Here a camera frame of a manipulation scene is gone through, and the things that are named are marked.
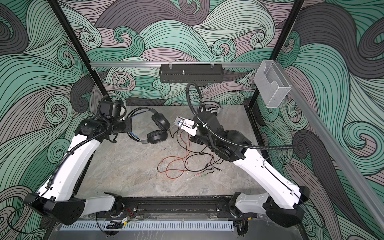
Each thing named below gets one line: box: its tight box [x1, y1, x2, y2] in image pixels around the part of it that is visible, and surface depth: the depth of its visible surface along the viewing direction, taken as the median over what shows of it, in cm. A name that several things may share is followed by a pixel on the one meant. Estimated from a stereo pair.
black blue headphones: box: [126, 106, 171, 144], surface depth 69 cm
